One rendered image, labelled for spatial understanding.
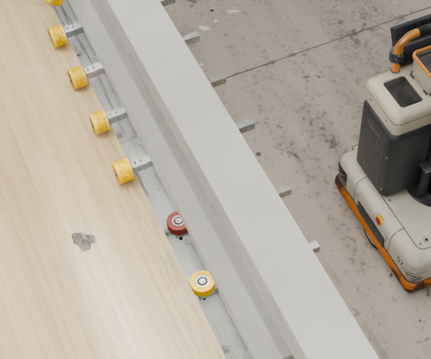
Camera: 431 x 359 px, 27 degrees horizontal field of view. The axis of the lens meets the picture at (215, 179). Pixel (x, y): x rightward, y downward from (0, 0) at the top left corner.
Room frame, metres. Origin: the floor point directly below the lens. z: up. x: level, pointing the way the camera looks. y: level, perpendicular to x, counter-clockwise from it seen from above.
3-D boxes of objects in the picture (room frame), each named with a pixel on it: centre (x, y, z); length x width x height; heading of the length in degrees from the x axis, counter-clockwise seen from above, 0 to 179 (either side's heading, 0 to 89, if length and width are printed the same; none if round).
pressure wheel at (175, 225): (1.73, 0.13, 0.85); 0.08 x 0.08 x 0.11
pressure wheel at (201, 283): (1.49, 0.06, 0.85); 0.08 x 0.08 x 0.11
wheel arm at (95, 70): (2.48, 0.26, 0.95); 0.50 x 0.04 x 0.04; 111
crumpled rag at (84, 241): (1.68, 0.45, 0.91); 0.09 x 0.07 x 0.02; 46
